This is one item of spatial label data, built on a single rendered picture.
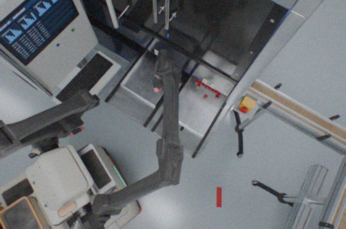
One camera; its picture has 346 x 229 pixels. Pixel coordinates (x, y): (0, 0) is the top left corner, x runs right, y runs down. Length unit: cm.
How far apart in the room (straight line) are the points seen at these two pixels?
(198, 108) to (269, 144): 117
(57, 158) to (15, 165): 160
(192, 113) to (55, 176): 87
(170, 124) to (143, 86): 74
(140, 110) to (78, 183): 67
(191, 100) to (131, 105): 37
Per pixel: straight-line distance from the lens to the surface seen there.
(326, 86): 313
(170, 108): 106
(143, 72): 178
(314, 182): 222
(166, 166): 98
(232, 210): 257
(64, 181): 118
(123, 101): 172
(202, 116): 169
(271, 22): 102
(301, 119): 182
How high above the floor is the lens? 250
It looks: 71 degrees down
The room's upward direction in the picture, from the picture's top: 7 degrees clockwise
